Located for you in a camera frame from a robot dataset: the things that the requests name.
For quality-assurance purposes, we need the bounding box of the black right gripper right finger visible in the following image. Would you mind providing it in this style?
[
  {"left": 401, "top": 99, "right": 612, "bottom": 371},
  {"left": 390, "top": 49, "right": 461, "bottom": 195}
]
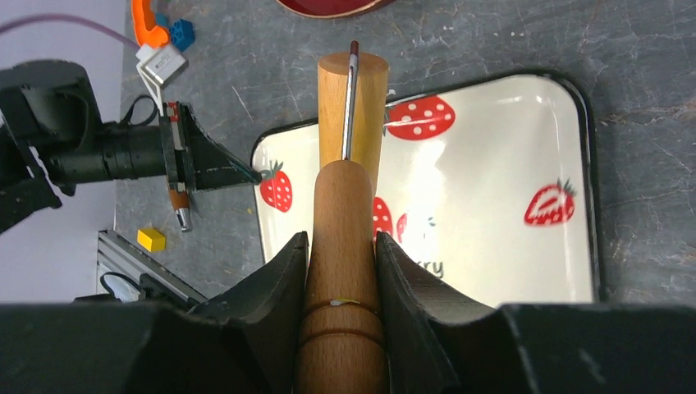
[{"left": 375, "top": 233, "right": 506, "bottom": 393}]

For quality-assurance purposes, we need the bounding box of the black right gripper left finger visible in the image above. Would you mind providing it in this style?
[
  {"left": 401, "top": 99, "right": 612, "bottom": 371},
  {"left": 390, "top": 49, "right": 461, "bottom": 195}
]
[{"left": 190, "top": 231, "right": 309, "bottom": 393}]

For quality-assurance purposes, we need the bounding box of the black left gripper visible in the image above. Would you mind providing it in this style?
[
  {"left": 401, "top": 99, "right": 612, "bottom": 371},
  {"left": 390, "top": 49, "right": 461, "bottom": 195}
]
[{"left": 48, "top": 102, "right": 262, "bottom": 190}]

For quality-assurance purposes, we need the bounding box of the wooden dough roller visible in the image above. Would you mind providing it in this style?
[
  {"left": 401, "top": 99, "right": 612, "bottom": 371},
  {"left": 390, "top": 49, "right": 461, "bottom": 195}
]
[{"left": 294, "top": 41, "right": 389, "bottom": 393}]

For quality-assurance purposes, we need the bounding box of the white strawberry tray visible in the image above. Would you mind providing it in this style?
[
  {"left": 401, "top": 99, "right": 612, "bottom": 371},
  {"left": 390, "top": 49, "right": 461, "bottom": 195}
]
[{"left": 250, "top": 69, "right": 602, "bottom": 310}]

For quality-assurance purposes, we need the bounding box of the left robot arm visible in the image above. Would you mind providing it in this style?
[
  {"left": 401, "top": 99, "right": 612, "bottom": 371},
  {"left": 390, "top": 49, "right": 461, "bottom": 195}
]
[{"left": 1, "top": 60, "right": 262, "bottom": 231}]

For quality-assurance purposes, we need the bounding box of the yellow block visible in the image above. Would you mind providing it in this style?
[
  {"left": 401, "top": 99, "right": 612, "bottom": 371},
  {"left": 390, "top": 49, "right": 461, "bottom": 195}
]
[{"left": 136, "top": 227, "right": 167, "bottom": 253}]

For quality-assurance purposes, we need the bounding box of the blue toy block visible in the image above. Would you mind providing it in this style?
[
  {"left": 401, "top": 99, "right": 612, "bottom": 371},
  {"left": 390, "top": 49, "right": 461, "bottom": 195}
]
[{"left": 154, "top": 13, "right": 195, "bottom": 53}]

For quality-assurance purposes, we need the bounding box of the orange curved toy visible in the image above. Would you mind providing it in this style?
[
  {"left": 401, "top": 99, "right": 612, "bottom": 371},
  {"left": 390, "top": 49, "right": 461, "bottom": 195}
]
[{"left": 130, "top": 0, "right": 170, "bottom": 48}]

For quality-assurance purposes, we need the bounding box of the red round plate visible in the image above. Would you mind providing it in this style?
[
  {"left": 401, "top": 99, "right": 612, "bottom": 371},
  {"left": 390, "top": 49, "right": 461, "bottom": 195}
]
[{"left": 277, "top": 0, "right": 394, "bottom": 19}]

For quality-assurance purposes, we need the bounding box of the metal scraper wooden handle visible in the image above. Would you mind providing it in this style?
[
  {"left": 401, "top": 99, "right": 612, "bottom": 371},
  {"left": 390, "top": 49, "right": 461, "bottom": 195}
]
[{"left": 168, "top": 189, "right": 193, "bottom": 232}]

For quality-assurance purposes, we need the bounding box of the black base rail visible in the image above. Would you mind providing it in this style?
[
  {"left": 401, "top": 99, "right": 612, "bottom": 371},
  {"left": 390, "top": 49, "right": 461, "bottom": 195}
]
[{"left": 75, "top": 230, "right": 208, "bottom": 311}]

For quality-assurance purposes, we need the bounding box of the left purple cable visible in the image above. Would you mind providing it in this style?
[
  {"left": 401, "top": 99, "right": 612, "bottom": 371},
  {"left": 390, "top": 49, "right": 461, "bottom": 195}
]
[{"left": 0, "top": 13, "right": 141, "bottom": 51}]

